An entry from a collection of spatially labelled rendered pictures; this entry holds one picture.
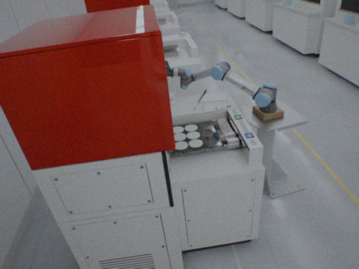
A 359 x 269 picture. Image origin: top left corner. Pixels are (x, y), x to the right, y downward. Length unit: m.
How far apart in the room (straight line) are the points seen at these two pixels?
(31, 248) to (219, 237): 1.68
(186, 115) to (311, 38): 4.66
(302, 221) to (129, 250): 1.54
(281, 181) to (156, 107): 2.03
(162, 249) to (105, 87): 1.18
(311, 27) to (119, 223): 5.57
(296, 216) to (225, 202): 0.93
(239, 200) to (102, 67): 1.33
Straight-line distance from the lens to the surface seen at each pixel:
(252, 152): 1.89
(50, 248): 2.86
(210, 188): 1.91
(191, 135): 2.10
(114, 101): 1.28
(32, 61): 1.28
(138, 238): 1.89
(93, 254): 2.03
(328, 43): 5.81
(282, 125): 2.40
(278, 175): 3.04
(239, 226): 2.28
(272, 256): 2.49
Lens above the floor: 2.06
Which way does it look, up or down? 32 degrees down
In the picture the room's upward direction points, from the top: 7 degrees counter-clockwise
